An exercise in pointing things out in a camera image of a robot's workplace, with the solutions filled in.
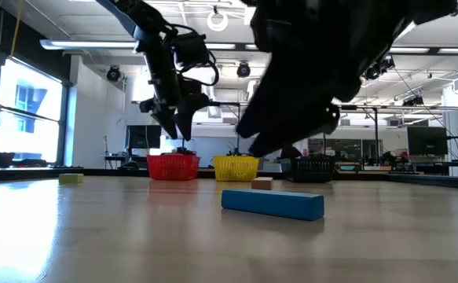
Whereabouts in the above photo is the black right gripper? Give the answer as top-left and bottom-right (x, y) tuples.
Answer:
(235, 0), (410, 158)

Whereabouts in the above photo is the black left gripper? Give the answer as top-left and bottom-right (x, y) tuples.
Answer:
(138, 74), (214, 142)

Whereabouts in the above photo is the long wooden plank block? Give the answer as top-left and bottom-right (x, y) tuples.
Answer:
(251, 176), (274, 191)

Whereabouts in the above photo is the long blue block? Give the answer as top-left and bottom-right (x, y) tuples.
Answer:
(221, 188), (326, 222)

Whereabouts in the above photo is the small green block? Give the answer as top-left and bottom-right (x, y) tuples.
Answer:
(58, 172), (85, 185)

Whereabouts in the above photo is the black computer monitor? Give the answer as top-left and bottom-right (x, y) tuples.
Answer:
(406, 125), (449, 157)
(125, 124), (163, 151)

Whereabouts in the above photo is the red plastic basket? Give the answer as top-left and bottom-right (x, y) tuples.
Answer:
(146, 153), (202, 182)

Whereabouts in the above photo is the black plastic basket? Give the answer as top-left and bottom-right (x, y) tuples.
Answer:
(278, 154), (337, 184)

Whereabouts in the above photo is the black ceiling spotlight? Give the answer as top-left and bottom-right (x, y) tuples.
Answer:
(105, 64), (122, 83)
(236, 61), (251, 79)
(363, 54), (395, 82)
(402, 88), (427, 108)

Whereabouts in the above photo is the yellow plastic basket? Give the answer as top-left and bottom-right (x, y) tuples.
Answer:
(212, 155), (261, 183)

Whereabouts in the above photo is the large window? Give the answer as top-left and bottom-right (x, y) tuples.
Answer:
(0, 57), (64, 166)

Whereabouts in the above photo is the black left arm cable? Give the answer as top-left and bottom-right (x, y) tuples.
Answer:
(165, 23), (221, 87)

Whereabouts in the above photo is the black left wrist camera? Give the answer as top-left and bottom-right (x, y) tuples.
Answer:
(172, 32), (211, 67)

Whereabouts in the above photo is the black aluminium frame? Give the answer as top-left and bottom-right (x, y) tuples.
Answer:
(0, 165), (458, 192)

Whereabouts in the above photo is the white hanging ring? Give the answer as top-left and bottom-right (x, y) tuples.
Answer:
(206, 9), (229, 33)

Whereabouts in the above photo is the tan hanging cord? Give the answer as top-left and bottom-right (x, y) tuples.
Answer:
(10, 0), (22, 58)

